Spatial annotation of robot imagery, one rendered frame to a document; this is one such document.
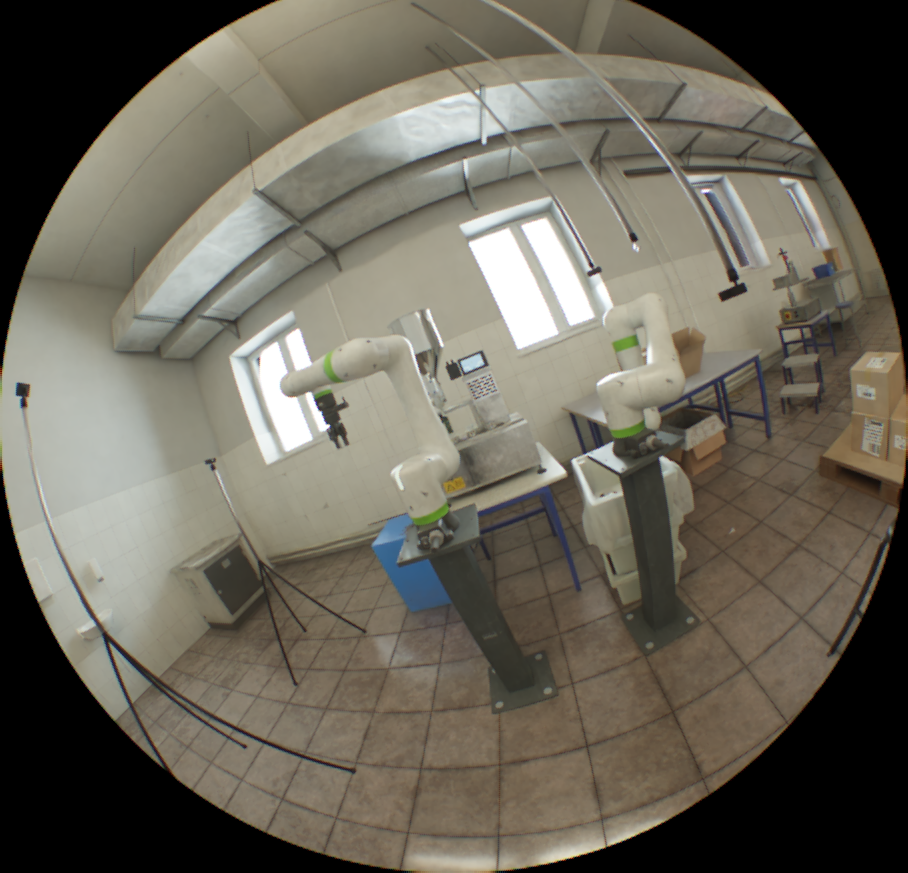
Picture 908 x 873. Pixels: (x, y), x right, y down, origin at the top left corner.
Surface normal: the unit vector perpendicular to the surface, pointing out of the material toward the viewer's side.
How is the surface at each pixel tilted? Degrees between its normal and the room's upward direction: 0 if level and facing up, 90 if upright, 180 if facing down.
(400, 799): 0
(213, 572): 90
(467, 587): 90
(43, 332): 90
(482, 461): 90
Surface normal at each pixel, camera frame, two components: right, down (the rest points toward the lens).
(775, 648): -0.39, -0.92
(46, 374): 0.92, -0.37
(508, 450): -0.08, 0.13
